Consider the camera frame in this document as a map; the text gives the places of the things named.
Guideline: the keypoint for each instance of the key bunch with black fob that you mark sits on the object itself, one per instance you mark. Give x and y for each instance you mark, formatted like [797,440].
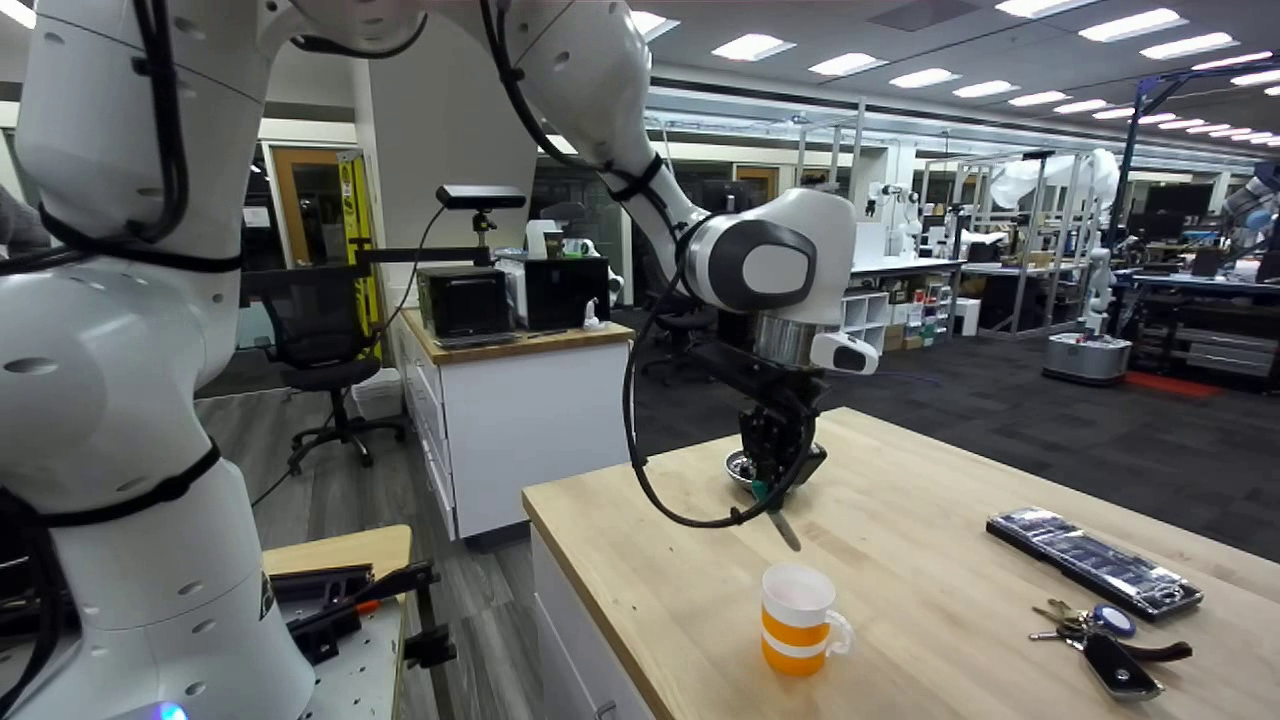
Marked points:
[1112,656]

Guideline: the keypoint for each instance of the rectangular ceiling light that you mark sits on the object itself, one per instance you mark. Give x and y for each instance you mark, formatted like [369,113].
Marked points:
[1129,26]
[844,67]
[1185,44]

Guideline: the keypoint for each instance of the white background robot on base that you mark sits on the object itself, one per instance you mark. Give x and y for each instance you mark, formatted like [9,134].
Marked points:
[1091,346]

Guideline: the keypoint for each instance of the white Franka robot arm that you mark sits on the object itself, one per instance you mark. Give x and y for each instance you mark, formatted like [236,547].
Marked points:
[104,372]

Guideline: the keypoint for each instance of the black computer box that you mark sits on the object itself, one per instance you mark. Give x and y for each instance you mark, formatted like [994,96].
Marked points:
[564,294]

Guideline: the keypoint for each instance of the white cup with orange stripes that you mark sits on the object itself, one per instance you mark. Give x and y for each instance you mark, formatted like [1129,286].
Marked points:
[797,626]

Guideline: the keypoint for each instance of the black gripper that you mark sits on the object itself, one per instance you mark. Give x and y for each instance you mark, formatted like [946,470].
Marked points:
[782,422]

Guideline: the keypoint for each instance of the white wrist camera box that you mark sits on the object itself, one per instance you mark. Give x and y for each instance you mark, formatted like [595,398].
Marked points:
[844,352]

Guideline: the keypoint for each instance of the white cabinet with wood top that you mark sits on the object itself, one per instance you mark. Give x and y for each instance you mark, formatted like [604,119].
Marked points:
[522,425]

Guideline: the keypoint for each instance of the black camera on stand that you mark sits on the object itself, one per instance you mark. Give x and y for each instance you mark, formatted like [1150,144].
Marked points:
[483,196]

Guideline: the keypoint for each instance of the black clamp with orange grip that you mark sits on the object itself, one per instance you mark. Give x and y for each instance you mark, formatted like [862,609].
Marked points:
[325,593]

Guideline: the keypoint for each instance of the black workbench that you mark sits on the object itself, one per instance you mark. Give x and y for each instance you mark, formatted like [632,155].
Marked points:
[1204,326]

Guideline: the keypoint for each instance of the white cubby shelf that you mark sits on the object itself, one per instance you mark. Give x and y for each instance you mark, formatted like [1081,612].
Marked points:
[871,315]

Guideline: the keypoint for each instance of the black office chair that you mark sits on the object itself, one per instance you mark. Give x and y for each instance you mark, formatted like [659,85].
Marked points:
[321,334]

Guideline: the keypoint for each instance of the black flat remote control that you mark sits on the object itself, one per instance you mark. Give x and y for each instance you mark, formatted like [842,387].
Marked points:
[1095,561]

